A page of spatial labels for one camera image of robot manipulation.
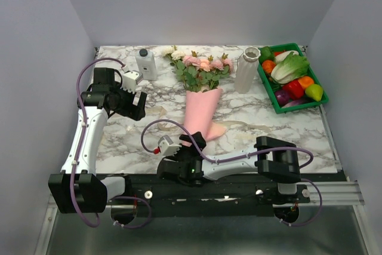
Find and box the peach rose stem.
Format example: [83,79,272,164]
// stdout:
[198,59,218,92]

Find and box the aluminium frame rail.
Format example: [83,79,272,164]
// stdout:
[47,180,366,208]

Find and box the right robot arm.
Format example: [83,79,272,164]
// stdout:
[155,133,301,202]

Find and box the white bottle black cap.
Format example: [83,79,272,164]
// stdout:
[135,49,158,81]

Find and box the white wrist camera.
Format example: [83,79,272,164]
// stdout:
[153,136,181,156]
[122,70,143,93]

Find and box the purple cable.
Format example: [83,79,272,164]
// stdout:
[70,57,126,228]
[140,119,324,228]

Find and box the purple toy onion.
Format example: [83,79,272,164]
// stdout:
[274,90,290,107]

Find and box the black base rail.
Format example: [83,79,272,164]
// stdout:
[106,173,310,217]

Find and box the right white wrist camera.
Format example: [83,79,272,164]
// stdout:
[153,136,181,156]

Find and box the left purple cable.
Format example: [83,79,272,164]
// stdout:
[70,57,126,228]

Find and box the pink wrapping paper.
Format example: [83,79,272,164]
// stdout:
[183,88,226,142]

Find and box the green toy pepper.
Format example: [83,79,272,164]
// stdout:
[258,46,275,64]

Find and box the white rose stem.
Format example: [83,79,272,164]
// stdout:
[162,45,186,76]

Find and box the toy napa cabbage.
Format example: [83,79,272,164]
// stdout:
[270,52,310,85]

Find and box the orange toy fruit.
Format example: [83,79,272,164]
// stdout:
[298,76,315,90]

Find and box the purple toy eggplant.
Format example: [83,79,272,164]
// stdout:
[282,97,312,109]

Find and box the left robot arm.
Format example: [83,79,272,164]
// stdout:
[48,67,147,214]

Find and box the green toy pear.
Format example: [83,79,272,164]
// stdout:
[305,84,324,102]

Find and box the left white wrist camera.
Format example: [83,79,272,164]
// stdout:
[122,70,143,93]

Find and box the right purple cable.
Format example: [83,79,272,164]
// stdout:
[140,119,324,228]

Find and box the white ribbed vase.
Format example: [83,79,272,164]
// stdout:
[234,47,260,94]

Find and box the green plastic basket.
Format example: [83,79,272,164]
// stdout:
[257,43,329,114]

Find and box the red toy pepper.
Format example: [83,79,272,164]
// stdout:
[282,79,305,100]

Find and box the cream ribbon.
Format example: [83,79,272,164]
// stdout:
[146,106,271,133]

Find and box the pink rose stem with bud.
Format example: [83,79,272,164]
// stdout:
[210,53,233,89]

